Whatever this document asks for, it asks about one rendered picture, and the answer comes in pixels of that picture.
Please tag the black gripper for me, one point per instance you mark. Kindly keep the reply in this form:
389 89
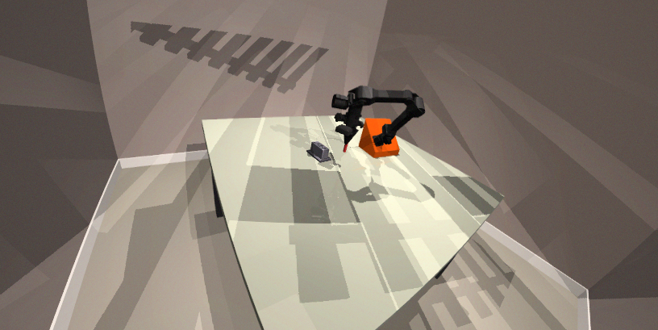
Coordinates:
349 130

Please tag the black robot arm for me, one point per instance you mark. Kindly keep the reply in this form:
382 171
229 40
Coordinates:
366 96

